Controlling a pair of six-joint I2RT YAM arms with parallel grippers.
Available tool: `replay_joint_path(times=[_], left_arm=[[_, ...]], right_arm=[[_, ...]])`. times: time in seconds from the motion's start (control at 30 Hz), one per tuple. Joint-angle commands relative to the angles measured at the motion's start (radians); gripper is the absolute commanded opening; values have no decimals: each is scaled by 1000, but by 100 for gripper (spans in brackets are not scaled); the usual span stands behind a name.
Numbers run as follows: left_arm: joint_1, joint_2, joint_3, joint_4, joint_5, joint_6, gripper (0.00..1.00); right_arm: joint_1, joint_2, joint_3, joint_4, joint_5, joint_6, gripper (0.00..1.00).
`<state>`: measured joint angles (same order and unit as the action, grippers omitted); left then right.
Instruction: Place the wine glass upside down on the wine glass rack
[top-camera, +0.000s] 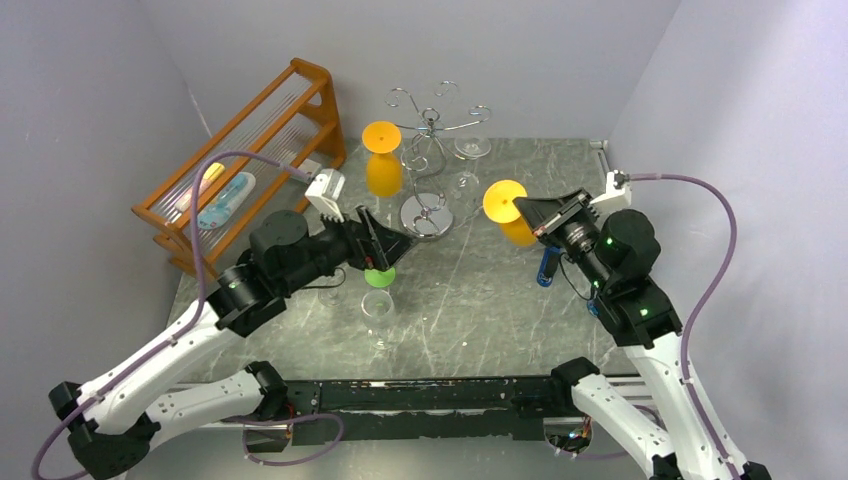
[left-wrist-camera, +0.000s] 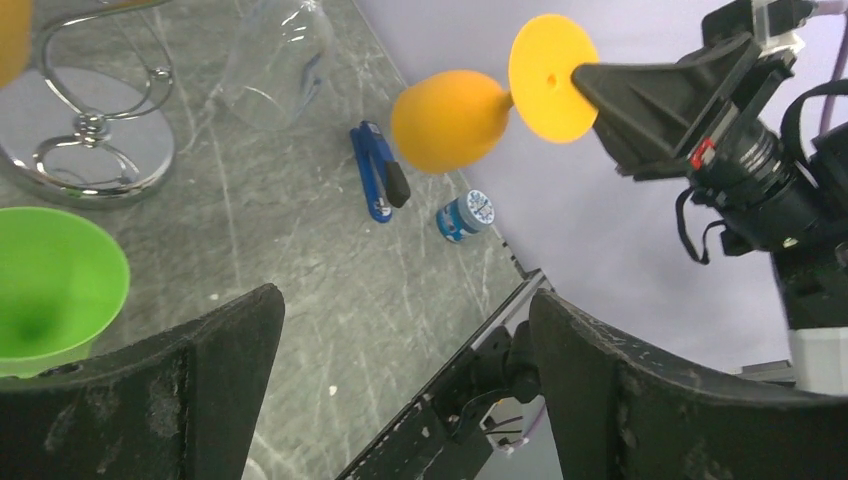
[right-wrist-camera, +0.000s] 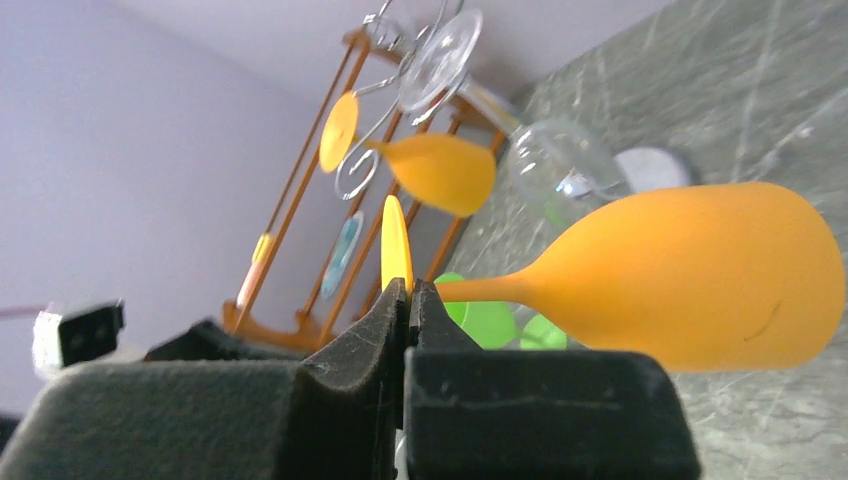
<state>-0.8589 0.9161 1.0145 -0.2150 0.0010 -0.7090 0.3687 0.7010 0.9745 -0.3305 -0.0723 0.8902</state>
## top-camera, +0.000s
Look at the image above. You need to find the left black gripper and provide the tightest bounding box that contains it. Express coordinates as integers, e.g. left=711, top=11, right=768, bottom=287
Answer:
left=283, top=202, right=419, bottom=296

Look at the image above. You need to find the green plastic goblet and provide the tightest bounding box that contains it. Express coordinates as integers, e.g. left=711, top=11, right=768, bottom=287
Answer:
left=364, top=267, right=397, bottom=289

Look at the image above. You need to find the orange goblet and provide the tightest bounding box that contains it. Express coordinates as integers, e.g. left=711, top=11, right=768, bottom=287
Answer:
left=482, top=179, right=536, bottom=247
left=362, top=121, right=403, bottom=198

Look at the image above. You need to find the clear wine glass handled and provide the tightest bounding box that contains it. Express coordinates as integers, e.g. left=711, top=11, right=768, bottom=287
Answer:
left=450, top=135, right=492, bottom=209

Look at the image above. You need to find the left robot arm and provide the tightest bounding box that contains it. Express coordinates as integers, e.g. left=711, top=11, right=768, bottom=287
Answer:
left=49, top=206, right=414, bottom=479

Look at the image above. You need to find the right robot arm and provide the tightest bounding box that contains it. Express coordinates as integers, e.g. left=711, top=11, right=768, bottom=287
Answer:
left=512, top=190, right=770, bottom=479

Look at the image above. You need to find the clear wine glass front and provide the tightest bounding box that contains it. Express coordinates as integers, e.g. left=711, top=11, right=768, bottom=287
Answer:
left=360, top=289, right=396, bottom=350

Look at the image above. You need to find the clear wine glass left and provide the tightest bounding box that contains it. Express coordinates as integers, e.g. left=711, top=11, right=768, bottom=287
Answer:
left=318, top=267, right=347, bottom=307

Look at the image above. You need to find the orange wooden shelf rack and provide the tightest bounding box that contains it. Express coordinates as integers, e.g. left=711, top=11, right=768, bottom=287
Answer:
left=132, top=58, right=347, bottom=277

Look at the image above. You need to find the blue white bottle cap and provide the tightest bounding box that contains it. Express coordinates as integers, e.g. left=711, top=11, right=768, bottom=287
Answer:
left=586, top=300, right=599, bottom=317

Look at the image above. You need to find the small white red box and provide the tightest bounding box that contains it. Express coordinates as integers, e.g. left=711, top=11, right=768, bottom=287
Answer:
left=299, top=158, right=324, bottom=181

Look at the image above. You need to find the yellow pink highlighter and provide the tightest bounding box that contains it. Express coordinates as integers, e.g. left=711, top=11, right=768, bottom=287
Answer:
left=174, top=162, right=226, bottom=212

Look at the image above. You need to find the silver wire glass rack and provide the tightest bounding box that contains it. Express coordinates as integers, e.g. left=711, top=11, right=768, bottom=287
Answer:
left=384, top=87, right=492, bottom=241

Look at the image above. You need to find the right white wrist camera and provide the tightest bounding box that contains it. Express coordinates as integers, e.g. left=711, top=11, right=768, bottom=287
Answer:
left=590, top=170, right=632, bottom=216

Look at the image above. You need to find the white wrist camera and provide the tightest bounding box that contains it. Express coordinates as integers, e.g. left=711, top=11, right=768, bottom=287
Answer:
left=305, top=168, right=345, bottom=221
left=590, top=170, right=632, bottom=216

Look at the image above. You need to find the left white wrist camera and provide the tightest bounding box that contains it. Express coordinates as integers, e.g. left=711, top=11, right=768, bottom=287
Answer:
left=305, top=168, right=345, bottom=221

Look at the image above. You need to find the black base frame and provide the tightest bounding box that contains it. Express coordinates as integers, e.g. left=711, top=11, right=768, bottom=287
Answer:
left=271, top=375, right=581, bottom=446

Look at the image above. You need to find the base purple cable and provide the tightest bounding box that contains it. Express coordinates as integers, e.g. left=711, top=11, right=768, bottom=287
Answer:
left=225, top=413, right=346, bottom=467

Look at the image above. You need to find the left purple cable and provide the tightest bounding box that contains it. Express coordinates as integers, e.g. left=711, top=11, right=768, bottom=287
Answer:
left=29, top=150, right=313, bottom=480

